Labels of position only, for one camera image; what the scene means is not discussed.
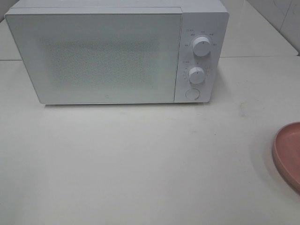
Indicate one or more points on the round white door button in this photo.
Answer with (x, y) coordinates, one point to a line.
(193, 94)

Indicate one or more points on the pink round plate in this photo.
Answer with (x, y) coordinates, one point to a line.
(286, 154)

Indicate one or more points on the white microwave door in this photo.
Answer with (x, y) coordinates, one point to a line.
(99, 55)

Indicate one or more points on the lower white timer knob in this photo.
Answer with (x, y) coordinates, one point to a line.
(196, 75)

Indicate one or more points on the upper white power knob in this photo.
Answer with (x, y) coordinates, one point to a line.
(201, 46)

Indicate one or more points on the white microwave oven body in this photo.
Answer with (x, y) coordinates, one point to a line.
(199, 18)

